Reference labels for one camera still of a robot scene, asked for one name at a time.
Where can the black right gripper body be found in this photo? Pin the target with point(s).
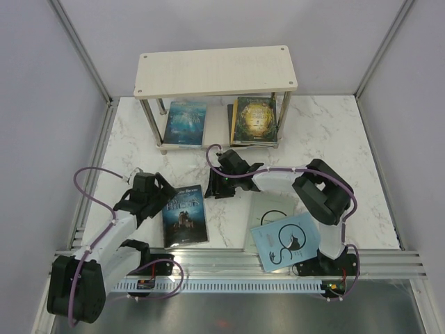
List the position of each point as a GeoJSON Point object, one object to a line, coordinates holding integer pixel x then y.
{"type": "Point", "coordinates": [222, 184]}

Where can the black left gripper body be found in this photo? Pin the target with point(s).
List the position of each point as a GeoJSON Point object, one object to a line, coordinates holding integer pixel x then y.
{"type": "Point", "coordinates": [160, 199]}

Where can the dark Wuthering Heights book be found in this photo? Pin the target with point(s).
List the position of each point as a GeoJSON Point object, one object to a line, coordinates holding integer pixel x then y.
{"type": "Point", "coordinates": [184, 221]}

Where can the purple galaxy cover book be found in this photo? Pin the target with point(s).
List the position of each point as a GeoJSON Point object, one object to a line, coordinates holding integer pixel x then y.
{"type": "Point", "coordinates": [266, 144]}

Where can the pale green thin book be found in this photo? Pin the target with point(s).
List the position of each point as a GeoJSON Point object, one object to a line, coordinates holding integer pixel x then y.
{"type": "Point", "coordinates": [265, 208]}

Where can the blue ocean Jules Verne book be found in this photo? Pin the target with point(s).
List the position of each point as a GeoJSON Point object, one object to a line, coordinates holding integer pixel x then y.
{"type": "Point", "coordinates": [185, 124]}

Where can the dark green hardcover book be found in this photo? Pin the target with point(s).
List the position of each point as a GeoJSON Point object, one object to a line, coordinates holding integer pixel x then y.
{"type": "Point", "coordinates": [260, 120]}

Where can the yellow paperback book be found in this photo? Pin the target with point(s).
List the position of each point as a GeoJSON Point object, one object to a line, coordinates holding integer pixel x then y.
{"type": "Point", "coordinates": [236, 122]}

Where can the light blue cat cover book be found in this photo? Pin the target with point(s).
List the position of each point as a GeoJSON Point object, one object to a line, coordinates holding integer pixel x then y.
{"type": "Point", "coordinates": [286, 242]}

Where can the black Moon and Sixpence book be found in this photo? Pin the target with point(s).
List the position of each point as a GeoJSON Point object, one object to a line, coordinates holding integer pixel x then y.
{"type": "Point", "coordinates": [231, 110]}

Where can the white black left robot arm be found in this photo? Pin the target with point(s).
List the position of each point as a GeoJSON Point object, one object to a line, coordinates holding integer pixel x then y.
{"type": "Point", "coordinates": [79, 283]}

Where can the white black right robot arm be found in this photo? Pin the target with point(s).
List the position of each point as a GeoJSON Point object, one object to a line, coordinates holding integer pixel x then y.
{"type": "Point", "coordinates": [326, 196]}

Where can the white two-tier wooden shelf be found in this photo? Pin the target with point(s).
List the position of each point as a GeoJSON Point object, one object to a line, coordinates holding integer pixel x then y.
{"type": "Point", "coordinates": [212, 72]}

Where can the white slotted cable duct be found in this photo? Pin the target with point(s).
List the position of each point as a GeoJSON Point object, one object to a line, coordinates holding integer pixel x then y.
{"type": "Point", "coordinates": [165, 285]}

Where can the aluminium frame post left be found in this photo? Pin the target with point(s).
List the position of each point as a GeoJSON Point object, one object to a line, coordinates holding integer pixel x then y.
{"type": "Point", "coordinates": [80, 48]}

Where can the aluminium frame post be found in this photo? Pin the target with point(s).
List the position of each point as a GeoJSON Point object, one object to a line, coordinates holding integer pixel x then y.
{"type": "Point", "coordinates": [391, 33]}
{"type": "Point", "coordinates": [80, 48]}

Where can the aluminium frame post right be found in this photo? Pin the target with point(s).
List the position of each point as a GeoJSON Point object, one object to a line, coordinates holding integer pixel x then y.
{"type": "Point", "coordinates": [391, 33]}

